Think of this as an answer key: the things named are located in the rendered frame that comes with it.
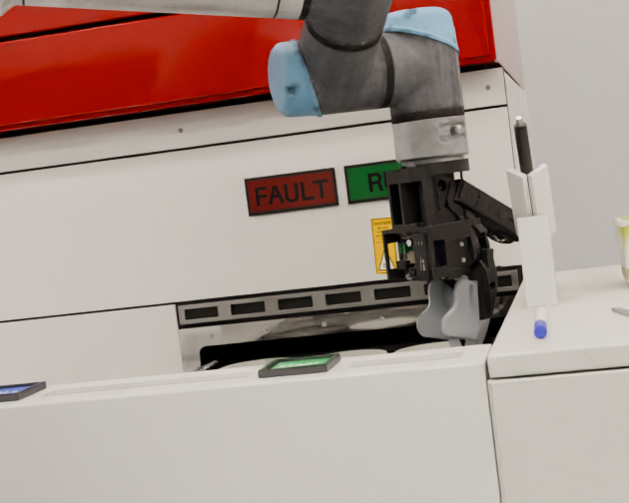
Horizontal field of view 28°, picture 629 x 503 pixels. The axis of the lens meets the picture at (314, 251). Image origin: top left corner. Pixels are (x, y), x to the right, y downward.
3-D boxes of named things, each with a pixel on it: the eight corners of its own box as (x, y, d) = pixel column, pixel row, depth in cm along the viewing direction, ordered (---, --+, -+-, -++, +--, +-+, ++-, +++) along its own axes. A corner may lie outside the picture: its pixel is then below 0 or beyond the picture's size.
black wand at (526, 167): (526, 120, 114) (526, 112, 115) (511, 122, 114) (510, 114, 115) (550, 283, 126) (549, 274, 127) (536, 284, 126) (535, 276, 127)
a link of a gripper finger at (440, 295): (413, 372, 129) (402, 283, 129) (454, 362, 133) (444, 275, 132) (434, 373, 127) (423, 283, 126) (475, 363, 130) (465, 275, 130)
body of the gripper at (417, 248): (385, 286, 128) (371, 170, 128) (446, 275, 133) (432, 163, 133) (437, 286, 122) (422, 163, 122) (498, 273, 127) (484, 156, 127)
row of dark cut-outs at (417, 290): (181, 323, 163) (179, 305, 163) (519, 288, 154) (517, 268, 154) (180, 324, 163) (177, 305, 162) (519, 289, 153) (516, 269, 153)
